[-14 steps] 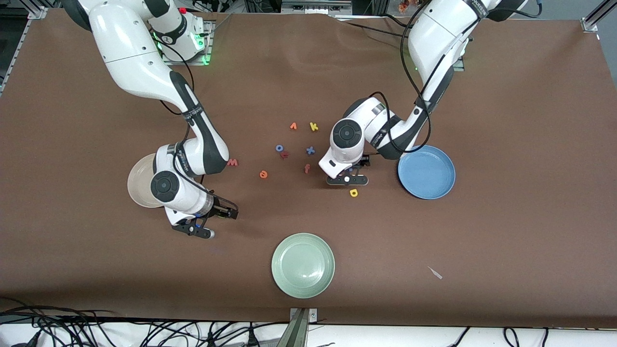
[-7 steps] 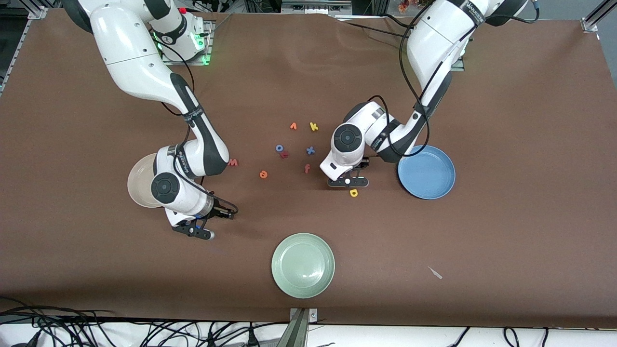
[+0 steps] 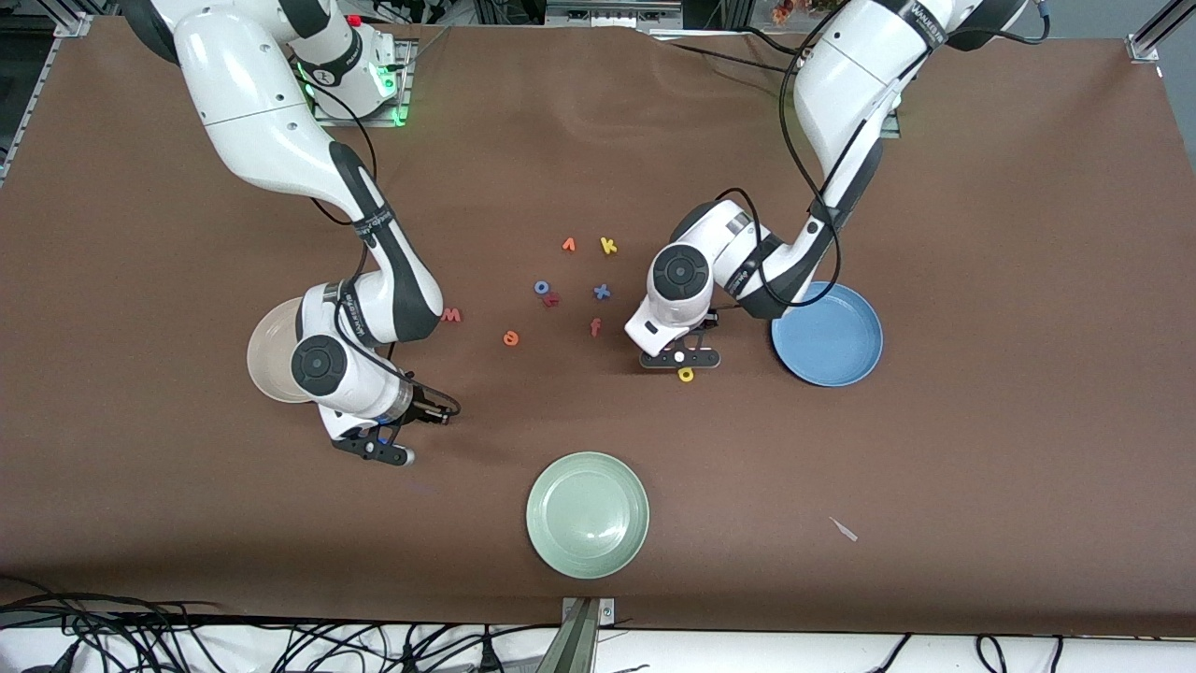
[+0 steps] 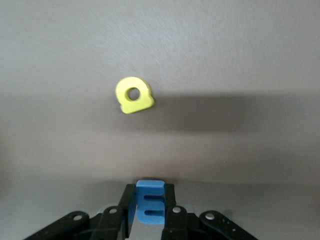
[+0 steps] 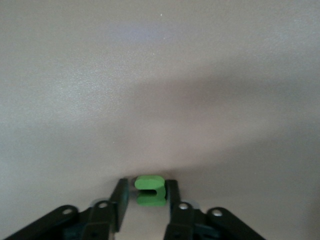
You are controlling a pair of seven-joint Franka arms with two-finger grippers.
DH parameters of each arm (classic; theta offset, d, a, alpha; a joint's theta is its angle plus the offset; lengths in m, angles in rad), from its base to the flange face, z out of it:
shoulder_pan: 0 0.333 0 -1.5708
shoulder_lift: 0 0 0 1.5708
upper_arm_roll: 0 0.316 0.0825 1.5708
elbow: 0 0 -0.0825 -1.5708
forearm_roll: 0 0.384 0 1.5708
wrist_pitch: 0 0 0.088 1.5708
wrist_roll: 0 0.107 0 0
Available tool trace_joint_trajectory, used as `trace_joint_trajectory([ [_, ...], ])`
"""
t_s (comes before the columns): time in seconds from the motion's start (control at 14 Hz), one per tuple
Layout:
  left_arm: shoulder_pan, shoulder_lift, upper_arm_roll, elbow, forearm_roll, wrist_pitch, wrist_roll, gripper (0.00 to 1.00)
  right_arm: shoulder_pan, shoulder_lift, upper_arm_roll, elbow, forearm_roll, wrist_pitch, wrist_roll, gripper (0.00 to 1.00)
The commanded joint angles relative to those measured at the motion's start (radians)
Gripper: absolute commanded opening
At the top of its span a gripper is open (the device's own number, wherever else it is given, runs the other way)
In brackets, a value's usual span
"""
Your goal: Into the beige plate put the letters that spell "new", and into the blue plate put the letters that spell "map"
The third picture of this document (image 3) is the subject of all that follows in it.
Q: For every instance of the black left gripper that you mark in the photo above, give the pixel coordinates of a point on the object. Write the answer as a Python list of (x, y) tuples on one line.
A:
[(709, 323)]

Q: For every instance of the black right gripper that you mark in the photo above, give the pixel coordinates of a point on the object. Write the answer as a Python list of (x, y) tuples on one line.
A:
[(425, 407)]

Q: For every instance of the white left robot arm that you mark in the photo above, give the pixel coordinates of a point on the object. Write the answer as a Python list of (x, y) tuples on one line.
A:
[(841, 84)]

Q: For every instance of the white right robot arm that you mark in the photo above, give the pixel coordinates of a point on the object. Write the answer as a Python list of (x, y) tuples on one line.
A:
[(252, 103)]

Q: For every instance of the blue plate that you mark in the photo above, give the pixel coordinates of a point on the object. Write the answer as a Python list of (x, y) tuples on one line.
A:
[(836, 341)]

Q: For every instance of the beige plate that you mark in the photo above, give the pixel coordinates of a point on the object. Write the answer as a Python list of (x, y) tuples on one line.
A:
[(271, 350)]

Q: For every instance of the pale green plate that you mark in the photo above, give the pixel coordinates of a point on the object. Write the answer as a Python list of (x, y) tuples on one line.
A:
[(588, 515)]

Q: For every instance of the white paper scrap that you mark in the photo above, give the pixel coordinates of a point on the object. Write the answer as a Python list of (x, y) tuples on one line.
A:
[(844, 530)]

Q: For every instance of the small orange object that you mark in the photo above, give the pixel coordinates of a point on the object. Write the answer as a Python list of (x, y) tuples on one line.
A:
[(782, 11)]

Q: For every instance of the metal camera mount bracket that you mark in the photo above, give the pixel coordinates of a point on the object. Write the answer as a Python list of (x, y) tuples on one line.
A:
[(579, 645)]

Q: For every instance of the aluminium frame beam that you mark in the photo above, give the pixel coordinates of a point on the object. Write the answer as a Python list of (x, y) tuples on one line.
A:
[(612, 11)]

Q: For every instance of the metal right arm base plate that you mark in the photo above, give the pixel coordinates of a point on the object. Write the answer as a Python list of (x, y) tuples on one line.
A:
[(407, 65)]

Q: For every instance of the aluminium frame corner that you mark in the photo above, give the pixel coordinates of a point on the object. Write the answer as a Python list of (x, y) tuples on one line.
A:
[(73, 25), (1147, 37)]

